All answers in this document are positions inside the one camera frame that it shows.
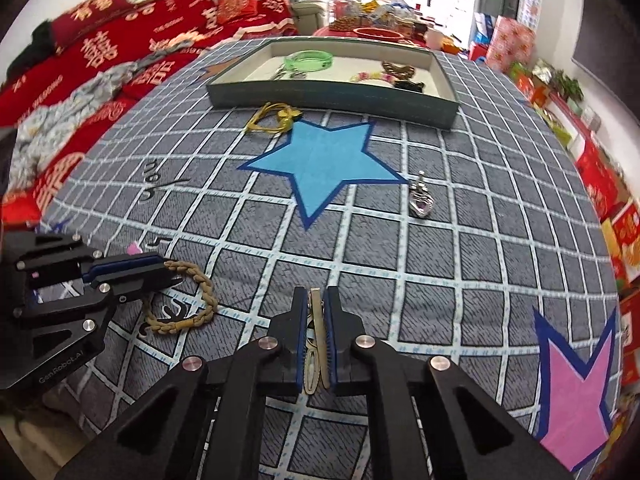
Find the red printed sofa cover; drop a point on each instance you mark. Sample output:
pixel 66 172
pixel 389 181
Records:
pixel 100 55

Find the black wall television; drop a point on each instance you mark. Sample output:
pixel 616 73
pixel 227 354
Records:
pixel 607 35

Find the red round table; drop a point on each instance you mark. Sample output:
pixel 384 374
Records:
pixel 325 32

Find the red floral wrapped bundle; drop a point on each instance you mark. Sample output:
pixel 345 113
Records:
pixel 510 42

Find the large red gift box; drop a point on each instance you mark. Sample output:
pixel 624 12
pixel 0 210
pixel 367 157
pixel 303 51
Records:
pixel 597 180

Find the beige armchair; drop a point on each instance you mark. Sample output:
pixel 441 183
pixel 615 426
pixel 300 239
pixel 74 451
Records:
pixel 310 15

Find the clear silver hair clip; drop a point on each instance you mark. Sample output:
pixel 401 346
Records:
pixel 299 74

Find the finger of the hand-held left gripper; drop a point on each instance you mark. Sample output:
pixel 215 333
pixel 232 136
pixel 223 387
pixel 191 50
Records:
pixel 145 286
pixel 125 263

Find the red cushion with gold pattern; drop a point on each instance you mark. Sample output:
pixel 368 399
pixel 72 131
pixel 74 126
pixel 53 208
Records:
pixel 237 5

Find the green potted plant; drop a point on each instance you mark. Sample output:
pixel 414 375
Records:
pixel 567 85

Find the silver rhinestone hair clip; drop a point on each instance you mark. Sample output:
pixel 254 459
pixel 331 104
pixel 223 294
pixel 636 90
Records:
pixel 421 197

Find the red plastic basket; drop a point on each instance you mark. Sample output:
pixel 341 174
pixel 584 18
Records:
pixel 377 34

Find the black claw hair clip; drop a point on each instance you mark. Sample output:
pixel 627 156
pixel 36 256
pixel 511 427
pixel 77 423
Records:
pixel 410 85

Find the light blue crumpled cloth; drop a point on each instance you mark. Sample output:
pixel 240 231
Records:
pixel 60 110

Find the small brown silver hair clip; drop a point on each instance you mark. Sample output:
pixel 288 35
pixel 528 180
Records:
pixel 281 76

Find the green translucent bangle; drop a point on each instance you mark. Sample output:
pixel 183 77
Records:
pixel 310 62

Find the grey braided cloth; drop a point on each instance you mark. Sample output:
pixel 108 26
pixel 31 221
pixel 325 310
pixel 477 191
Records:
pixel 165 52

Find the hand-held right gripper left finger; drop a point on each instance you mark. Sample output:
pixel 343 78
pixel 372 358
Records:
pixel 300 345

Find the grey-green shallow tray box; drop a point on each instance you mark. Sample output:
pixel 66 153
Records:
pixel 340 97

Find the red cushion with white characters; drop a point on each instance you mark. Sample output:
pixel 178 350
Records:
pixel 92 12

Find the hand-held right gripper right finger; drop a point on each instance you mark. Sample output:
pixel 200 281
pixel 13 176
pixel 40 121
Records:
pixel 331 345

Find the beige snap hair clip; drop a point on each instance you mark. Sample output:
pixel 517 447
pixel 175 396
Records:
pixel 315 320

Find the dark cloth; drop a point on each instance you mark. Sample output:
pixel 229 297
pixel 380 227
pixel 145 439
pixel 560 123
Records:
pixel 45 40

